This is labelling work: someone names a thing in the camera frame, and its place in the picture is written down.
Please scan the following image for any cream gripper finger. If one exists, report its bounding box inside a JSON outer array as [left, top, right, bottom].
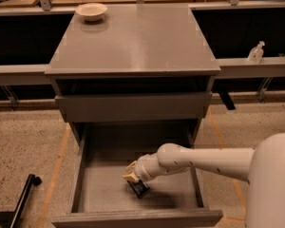
[[123, 161, 140, 182]]

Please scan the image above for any dark blueberry rxbar wrapper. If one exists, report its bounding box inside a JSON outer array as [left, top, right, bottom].
[[128, 180, 149, 199]]

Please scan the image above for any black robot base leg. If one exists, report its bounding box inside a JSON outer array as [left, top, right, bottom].
[[0, 174, 42, 228]]

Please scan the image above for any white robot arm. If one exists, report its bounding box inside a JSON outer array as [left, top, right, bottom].
[[123, 133, 285, 228]]

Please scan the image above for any open grey middle drawer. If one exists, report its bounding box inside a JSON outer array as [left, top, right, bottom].
[[52, 122, 223, 228]]

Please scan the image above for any closed grey top drawer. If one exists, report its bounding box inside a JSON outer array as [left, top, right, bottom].
[[55, 92, 212, 123]]

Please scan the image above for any grey drawer cabinet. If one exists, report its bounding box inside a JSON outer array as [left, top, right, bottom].
[[46, 4, 220, 143]]

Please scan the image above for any clear sanitizer pump bottle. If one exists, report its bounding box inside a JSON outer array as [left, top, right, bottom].
[[247, 41, 265, 64]]

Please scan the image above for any white ceramic bowl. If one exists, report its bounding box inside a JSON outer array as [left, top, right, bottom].
[[76, 3, 107, 22]]

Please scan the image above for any grey metal rail shelf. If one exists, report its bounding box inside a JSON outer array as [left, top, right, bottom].
[[0, 57, 285, 86]]

